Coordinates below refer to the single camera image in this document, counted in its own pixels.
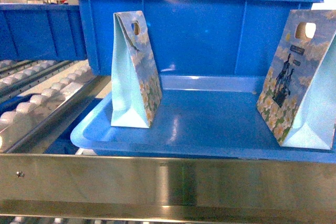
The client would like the flower gift bag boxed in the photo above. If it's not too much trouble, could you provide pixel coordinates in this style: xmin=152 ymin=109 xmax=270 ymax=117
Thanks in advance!
xmin=256 ymin=9 xmax=335 ymax=150
xmin=111 ymin=10 xmax=163 ymax=129

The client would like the white roller conveyor track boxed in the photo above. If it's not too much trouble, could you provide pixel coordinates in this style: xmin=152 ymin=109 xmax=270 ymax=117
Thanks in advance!
xmin=1 ymin=64 xmax=94 ymax=148

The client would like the blue plastic tray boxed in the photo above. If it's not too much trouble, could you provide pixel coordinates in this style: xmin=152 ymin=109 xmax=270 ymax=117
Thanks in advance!
xmin=70 ymin=75 xmax=335 ymax=163

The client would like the large blue bin behind tray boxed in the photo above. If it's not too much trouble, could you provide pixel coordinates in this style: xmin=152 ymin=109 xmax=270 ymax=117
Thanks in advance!
xmin=79 ymin=0 xmax=324 ymax=76

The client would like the blue bin at left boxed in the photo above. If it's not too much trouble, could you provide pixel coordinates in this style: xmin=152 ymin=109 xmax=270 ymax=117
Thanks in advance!
xmin=1 ymin=4 xmax=87 ymax=61

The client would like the stainless steel rack rail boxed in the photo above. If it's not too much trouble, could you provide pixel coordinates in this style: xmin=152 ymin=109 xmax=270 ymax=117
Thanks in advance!
xmin=1 ymin=154 xmax=335 ymax=223

